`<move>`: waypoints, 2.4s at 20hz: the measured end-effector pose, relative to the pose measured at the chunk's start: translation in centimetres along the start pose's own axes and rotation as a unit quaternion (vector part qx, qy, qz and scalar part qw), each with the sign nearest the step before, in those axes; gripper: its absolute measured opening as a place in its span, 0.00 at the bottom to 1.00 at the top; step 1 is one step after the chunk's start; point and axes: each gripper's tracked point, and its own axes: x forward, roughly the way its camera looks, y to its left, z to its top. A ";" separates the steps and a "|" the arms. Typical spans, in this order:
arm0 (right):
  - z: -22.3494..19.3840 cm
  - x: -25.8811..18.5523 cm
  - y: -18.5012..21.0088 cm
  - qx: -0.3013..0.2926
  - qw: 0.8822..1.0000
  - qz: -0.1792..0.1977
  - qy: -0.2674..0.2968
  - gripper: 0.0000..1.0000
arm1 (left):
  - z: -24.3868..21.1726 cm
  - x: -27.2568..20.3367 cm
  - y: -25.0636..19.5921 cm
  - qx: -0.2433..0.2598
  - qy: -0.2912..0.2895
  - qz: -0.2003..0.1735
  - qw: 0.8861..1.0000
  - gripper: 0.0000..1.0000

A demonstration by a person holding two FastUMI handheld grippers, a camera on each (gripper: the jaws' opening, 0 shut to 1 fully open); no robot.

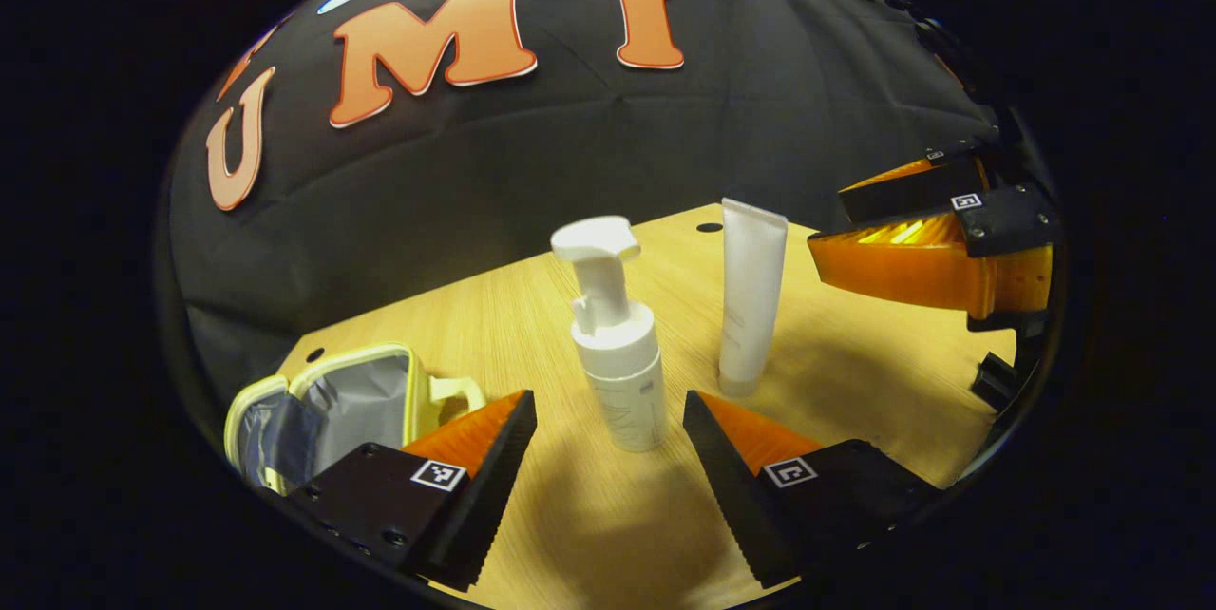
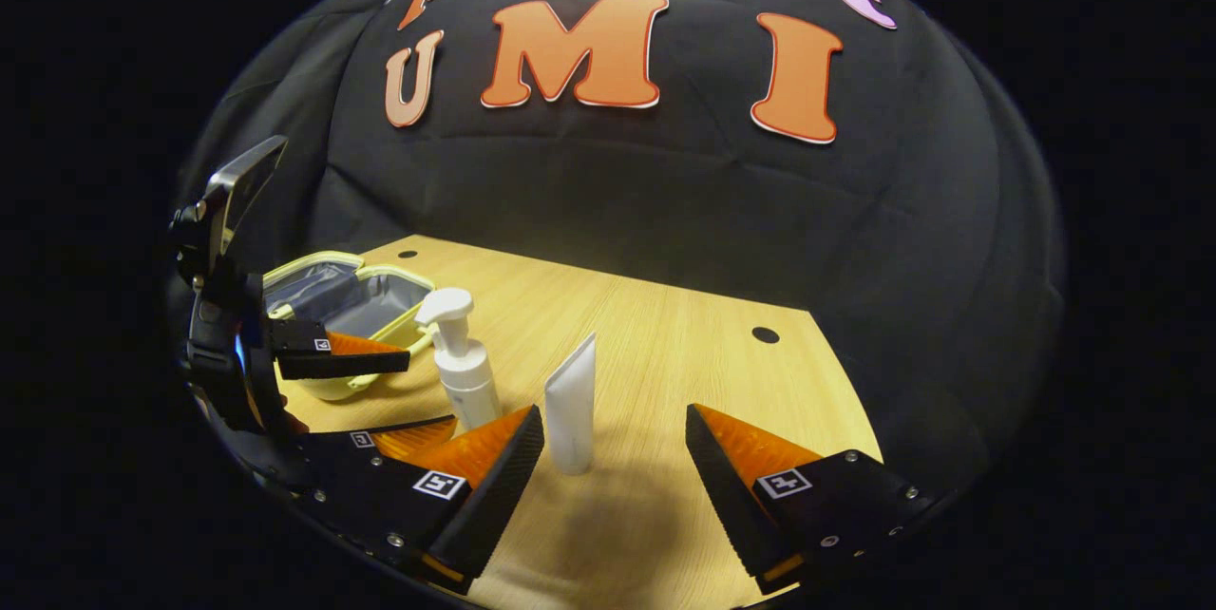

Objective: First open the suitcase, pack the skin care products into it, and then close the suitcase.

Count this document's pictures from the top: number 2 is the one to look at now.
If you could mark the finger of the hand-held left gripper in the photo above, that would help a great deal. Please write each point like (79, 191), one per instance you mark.
(342, 364)
(332, 453)

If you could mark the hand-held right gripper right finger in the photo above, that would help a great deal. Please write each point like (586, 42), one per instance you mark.
(731, 496)

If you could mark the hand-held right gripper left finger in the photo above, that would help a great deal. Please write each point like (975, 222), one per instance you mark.
(494, 496)

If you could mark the cream small suitcase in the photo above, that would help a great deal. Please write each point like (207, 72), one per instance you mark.
(361, 306)

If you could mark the white squeeze tube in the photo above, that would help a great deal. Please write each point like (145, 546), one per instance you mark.
(572, 410)

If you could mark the white pump bottle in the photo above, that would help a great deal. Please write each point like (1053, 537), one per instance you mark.
(467, 382)

